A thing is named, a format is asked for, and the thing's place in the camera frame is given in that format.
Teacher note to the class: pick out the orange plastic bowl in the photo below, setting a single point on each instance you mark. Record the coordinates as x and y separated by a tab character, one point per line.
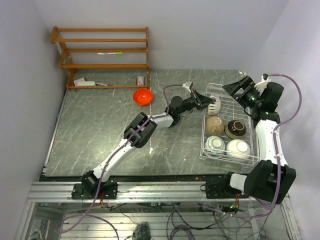
142	97

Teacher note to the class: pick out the white box on shelf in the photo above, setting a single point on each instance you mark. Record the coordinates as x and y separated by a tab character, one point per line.
82	82

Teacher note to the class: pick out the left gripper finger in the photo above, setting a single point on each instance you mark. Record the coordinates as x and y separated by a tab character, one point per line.
204	105
202	99

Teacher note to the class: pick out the green white marker pen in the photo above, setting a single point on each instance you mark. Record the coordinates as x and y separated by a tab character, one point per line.
109	53

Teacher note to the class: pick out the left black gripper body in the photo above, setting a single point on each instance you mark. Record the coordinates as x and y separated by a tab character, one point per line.
191	103

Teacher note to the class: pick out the white wire dish rack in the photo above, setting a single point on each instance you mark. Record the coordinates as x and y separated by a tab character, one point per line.
230	110

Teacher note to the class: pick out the brown ceramic bowl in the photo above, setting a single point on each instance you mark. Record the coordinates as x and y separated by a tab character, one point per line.
214	126

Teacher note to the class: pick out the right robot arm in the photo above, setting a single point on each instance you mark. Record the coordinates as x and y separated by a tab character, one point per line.
271	178

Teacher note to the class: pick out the wooden shelf rack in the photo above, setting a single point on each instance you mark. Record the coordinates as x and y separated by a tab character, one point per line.
79	47

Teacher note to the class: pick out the red white small card box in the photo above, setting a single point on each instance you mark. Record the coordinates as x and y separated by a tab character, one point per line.
140	81

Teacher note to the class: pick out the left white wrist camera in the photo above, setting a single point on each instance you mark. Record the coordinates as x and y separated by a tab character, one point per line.
188	86

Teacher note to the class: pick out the blue white porcelain bowl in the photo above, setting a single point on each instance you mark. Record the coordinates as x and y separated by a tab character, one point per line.
214	146

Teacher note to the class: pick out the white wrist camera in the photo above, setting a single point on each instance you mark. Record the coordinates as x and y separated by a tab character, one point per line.
260	86
188	86

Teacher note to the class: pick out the dark brown ribbed bowl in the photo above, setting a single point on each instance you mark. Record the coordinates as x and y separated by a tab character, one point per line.
235	129

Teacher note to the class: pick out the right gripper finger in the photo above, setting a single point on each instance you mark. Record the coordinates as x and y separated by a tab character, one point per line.
247	107
243	87

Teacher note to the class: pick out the plain white bowl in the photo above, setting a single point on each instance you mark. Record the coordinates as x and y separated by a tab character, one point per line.
238	150

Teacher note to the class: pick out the cream patterned bowl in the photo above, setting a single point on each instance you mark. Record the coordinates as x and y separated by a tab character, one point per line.
215	107

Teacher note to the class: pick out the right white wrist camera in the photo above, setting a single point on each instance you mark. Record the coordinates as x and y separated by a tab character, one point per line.
260	86

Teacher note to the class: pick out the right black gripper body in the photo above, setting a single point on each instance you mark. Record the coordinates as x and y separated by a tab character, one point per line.
251	97

